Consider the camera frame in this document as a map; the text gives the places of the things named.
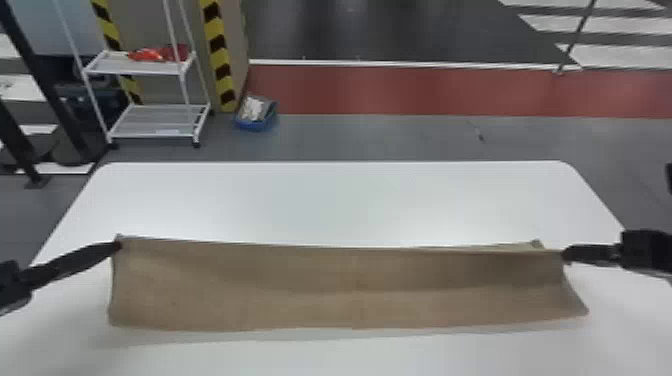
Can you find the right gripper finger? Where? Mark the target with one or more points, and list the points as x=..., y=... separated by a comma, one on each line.
x=593, y=254

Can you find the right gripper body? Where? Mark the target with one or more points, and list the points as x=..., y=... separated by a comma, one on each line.
x=648, y=252

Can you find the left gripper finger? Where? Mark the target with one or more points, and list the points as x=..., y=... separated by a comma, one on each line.
x=68, y=262

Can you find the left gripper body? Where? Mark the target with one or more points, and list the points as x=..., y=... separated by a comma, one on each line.
x=11, y=288

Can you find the beige towel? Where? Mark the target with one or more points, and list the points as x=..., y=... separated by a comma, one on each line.
x=336, y=288

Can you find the red snack packet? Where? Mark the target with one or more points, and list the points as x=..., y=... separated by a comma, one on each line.
x=155, y=53

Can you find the blue basket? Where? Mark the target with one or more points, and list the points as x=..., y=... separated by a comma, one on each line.
x=256, y=120

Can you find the yellow black striped post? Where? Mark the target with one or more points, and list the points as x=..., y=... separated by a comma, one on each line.
x=111, y=36
x=219, y=58

